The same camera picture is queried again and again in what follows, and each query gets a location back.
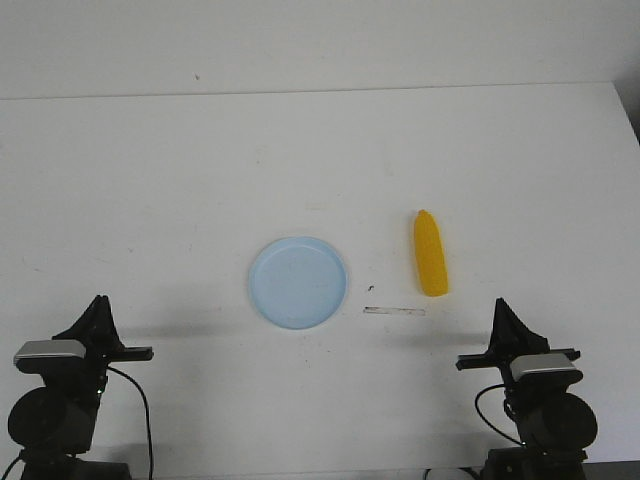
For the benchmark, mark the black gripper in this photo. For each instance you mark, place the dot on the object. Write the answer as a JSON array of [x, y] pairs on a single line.
[[508, 329], [97, 322]]

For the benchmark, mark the light blue round plate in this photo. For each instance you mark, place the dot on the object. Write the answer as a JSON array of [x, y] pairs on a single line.
[[297, 283]]

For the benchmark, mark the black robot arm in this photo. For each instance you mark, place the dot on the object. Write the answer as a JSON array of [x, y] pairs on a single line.
[[554, 426], [55, 423]]

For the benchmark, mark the yellow toy corn cob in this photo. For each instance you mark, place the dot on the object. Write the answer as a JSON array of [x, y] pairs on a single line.
[[430, 256]]

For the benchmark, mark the clear tape strip on table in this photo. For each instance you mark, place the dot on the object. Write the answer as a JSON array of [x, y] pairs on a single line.
[[394, 311]]

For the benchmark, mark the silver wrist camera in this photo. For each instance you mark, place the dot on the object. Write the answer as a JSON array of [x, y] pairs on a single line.
[[36, 357], [540, 364]]

